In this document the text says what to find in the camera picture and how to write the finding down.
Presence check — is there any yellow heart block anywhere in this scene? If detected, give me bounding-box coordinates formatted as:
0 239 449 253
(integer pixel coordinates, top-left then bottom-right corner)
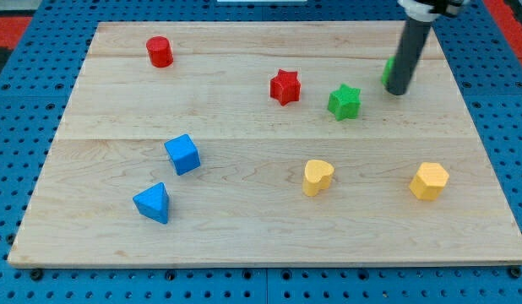
302 160 334 197

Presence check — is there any yellow hexagon block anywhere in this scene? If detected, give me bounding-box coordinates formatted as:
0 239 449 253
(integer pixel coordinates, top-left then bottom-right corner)
409 162 449 201

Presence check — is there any red star block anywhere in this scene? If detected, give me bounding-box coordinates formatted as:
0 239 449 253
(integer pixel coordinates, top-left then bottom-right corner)
269 69 301 106

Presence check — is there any wooden board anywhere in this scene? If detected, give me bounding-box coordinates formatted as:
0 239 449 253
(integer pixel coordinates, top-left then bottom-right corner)
8 21 522 269

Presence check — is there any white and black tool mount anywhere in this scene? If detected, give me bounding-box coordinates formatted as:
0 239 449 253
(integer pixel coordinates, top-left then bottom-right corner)
397 0 470 21

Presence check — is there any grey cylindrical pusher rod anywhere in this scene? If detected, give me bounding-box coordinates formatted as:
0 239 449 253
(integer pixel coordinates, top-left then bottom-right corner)
385 17 432 95

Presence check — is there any green block behind rod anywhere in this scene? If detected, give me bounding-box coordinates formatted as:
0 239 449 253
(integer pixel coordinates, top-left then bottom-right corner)
381 56 395 86

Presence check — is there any blue cube block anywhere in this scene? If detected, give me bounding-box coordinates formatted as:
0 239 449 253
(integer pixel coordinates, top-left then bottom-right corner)
164 134 200 176

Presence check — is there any green star block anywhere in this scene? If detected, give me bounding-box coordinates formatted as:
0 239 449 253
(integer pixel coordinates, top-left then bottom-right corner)
327 84 361 121

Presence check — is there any blue triangle block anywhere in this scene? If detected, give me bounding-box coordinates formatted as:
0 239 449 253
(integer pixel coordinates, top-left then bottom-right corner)
133 182 169 225

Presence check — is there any red cylinder block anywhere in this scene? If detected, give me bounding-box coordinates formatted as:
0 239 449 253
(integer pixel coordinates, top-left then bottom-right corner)
145 36 173 68

